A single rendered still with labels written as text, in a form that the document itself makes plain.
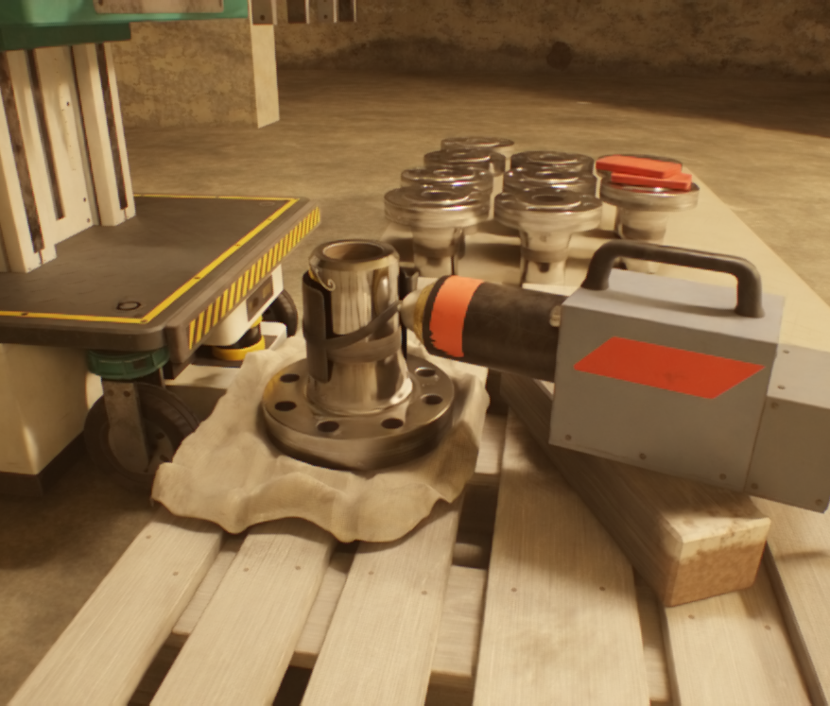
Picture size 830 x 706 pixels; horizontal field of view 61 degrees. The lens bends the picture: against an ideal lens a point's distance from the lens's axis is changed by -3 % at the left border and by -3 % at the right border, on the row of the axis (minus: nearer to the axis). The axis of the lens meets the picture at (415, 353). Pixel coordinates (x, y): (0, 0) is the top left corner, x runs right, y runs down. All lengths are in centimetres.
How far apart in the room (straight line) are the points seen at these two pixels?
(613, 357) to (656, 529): 17
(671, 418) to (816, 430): 13
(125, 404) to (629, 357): 68
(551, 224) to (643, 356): 98
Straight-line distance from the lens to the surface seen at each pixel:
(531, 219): 169
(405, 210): 171
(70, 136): 139
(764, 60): 1021
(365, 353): 90
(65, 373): 116
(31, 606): 105
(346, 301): 88
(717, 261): 76
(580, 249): 227
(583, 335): 75
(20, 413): 108
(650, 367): 74
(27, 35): 117
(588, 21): 987
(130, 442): 110
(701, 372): 74
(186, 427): 108
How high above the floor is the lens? 66
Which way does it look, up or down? 25 degrees down
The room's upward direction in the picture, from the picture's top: straight up
